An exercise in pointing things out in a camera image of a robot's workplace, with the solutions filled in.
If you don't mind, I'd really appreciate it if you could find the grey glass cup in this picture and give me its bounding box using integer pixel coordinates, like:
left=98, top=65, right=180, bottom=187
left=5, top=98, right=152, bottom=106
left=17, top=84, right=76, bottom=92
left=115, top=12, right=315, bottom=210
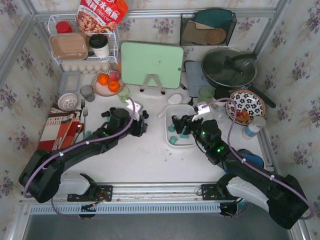
left=80, top=85, right=95, bottom=102

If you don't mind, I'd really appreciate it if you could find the white cup black lid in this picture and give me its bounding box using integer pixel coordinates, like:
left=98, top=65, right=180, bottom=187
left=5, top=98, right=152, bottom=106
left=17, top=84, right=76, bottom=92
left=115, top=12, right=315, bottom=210
left=212, top=87, right=230, bottom=110

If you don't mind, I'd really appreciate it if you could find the orange tangerine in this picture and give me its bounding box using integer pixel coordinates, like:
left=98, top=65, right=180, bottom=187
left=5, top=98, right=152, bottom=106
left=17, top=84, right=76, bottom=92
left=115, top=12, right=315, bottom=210
left=97, top=73, right=109, bottom=86
left=107, top=80, right=121, bottom=93

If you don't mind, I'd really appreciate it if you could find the plate with fruit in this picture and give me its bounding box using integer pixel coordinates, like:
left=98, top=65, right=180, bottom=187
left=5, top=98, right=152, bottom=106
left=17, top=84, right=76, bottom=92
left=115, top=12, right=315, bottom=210
left=91, top=70, right=125, bottom=97

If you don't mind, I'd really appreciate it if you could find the orange toy food piece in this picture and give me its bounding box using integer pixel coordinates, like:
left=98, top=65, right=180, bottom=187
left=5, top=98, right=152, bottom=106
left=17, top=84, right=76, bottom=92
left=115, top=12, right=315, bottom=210
left=241, top=109, right=251, bottom=122

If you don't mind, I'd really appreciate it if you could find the beige lunch box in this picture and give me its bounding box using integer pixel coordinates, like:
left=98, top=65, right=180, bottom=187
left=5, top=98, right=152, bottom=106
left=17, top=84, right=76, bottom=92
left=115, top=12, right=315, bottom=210
left=49, top=32, right=90, bottom=61

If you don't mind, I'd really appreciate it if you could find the red snack bag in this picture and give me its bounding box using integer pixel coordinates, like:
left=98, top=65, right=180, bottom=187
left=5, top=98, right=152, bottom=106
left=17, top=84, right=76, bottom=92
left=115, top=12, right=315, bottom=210
left=75, top=0, right=129, bottom=34

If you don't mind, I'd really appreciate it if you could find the round cork coaster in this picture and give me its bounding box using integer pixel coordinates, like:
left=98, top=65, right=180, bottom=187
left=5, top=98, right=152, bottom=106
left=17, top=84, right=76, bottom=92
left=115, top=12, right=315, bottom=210
left=205, top=28, right=227, bottom=45

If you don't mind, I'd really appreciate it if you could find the black coffee capsule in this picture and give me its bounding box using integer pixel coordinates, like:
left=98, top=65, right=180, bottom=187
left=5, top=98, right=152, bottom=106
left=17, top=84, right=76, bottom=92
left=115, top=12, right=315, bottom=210
left=109, top=107, right=116, bottom=114
left=101, top=111, right=111, bottom=118
left=142, top=110, right=149, bottom=119

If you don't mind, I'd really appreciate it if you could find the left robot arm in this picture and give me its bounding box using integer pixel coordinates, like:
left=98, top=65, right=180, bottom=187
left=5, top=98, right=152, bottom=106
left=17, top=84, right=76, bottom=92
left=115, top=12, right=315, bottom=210
left=18, top=108, right=149, bottom=203

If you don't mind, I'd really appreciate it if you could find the black mesh organizer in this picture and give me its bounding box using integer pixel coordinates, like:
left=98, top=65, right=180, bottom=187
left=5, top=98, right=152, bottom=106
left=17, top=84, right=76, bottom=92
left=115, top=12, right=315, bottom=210
left=179, top=8, right=237, bottom=46

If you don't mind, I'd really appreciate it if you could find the small green glass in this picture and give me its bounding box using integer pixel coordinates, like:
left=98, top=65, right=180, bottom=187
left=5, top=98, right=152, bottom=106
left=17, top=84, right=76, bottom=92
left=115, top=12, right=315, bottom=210
left=117, top=86, right=130, bottom=103

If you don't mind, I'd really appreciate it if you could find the white storage basket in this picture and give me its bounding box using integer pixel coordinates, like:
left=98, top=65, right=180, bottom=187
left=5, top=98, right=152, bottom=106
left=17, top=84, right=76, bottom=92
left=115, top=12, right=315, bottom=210
left=164, top=104, right=196, bottom=149

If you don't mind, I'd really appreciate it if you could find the orange tangerine right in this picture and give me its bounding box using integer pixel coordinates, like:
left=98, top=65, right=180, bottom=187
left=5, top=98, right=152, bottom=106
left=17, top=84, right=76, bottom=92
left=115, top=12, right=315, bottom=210
left=107, top=80, right=121, bottom=93

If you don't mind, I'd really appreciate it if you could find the green cutting board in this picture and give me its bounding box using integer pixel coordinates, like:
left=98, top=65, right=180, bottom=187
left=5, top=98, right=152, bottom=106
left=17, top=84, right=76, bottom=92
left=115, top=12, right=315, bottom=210
left=120, top=42, right=184, bottom=89

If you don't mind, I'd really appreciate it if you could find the black frying pan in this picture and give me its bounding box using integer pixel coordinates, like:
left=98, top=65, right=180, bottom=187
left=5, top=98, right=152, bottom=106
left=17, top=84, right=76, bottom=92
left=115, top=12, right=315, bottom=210
left=201, top=47, right=276, bottom=108

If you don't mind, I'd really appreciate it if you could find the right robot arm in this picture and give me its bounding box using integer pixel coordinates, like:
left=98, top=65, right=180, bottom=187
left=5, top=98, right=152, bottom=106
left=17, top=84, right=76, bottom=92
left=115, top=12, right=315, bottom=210
left=171, top=115, right=312, bottom=230

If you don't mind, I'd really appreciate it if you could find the clear blue-rim container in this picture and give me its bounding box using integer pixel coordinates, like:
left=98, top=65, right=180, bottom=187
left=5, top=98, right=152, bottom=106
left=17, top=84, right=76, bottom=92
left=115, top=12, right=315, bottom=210
left=58, top=70, right=81, bottom=95

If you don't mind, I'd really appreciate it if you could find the striped red placemat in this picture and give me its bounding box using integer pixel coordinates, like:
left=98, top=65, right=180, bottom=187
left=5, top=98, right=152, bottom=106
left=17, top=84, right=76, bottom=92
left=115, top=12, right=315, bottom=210
left=37, top=104, right=81, bottom=152

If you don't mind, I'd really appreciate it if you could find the white bottle blue label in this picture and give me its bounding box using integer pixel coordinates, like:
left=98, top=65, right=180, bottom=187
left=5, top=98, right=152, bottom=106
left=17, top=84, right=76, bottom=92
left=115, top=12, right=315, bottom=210
left=242, top=116, right=266, bottom=140

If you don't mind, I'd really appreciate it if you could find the orange tangerine left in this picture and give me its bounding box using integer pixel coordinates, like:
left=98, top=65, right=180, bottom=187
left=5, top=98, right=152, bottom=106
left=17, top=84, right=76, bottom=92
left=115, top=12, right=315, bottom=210
left=97, top=73, right=109, bottom=86

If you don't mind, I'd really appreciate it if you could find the copper spoon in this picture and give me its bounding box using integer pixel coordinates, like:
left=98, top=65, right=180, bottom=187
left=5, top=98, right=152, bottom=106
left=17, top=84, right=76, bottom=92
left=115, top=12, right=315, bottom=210
left=72, top=123, right=84, bottom=144

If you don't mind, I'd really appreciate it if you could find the small clear glass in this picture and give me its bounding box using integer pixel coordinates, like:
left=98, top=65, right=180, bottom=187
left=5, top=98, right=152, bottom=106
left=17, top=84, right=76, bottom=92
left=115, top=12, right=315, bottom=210
left=215, top=106, right=227, bottom=124

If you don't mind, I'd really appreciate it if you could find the grey blue board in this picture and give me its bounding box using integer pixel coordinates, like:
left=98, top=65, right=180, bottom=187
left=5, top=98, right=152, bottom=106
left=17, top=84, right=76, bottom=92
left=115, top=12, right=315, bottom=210
left=184, top=60, right=214, bottom=98

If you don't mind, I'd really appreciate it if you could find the coffee cup on rack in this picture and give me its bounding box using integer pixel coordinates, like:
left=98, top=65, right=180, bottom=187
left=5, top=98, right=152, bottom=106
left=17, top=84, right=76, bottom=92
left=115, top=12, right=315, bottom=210
left=88, top=33, right=110, bottom=57

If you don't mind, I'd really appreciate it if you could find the floral patterned plate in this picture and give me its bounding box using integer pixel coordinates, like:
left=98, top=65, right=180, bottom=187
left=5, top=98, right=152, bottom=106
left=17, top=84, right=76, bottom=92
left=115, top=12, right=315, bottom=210
left=225, top=90, right=266, bottom=126

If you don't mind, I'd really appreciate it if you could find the white wire rack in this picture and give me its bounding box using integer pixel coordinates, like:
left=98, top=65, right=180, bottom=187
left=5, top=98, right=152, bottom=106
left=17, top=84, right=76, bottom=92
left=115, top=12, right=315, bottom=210
left=47, top=13, right=120, bottom=65

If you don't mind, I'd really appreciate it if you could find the white round strainer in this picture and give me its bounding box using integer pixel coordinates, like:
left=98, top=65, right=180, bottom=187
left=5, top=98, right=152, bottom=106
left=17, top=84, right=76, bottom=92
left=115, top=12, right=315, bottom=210
left=57, top=93, right=78, bottom=112

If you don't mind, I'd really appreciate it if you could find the white plastic scoop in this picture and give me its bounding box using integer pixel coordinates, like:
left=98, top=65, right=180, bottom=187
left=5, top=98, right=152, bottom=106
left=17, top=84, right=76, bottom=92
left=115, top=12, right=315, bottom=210
left=157, top=93, right=183, bottom=119

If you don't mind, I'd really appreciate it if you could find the egg carton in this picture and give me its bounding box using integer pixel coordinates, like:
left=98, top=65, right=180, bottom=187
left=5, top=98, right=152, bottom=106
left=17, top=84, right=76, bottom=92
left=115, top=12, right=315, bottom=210
left=61, top=62, right=115, bottom=74

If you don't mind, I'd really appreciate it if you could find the green plastic tumbler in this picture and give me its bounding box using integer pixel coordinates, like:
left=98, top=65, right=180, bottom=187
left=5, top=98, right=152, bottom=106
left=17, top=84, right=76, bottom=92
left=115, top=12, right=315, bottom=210
left=198, top=86, right=215, bottom=104

